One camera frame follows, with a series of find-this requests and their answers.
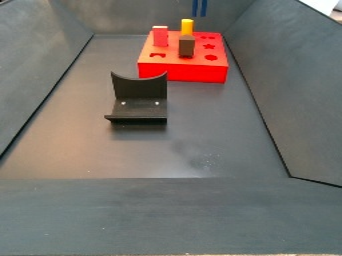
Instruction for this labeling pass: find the blue square-circle peg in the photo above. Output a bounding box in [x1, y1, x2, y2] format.
[191, 0, 207, 17]

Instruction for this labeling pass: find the dark brown block peg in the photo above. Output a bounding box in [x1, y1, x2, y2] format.
[179, 35, 195, 58]

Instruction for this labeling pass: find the yellow round peg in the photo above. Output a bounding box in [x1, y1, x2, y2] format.
[180, 19, 193, 35]

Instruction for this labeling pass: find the pink square peg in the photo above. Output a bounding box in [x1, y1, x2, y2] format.
[152, 26, 168, 47]

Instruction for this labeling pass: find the red shape-sorter board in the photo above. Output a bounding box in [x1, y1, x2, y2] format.
[137, 31, 228, 83]

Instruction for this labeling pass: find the black curved holder stand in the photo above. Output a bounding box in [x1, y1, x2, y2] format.
[104, 73, 167, 122]

